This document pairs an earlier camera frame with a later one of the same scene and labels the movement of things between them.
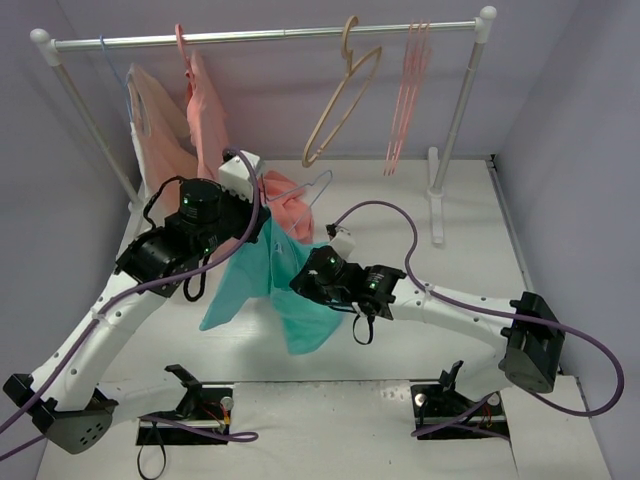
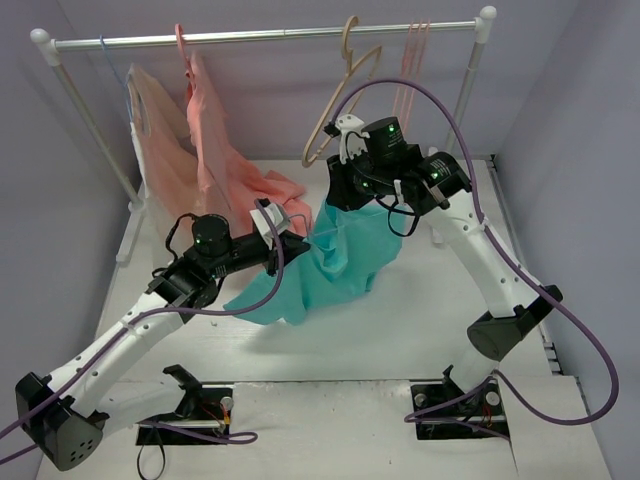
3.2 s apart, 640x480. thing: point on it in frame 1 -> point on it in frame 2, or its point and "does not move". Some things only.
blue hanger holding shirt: (126, 93) does not move
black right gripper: (304, 281) -> (341, 187)
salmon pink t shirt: (286, 205) does not move
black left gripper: (251, 218) -> (273, 252)
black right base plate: (433, 406) does not move
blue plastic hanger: (306, 210) -> (301, 214)
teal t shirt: (261, 272) -> (346, 249)
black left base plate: (207, 406) does not move
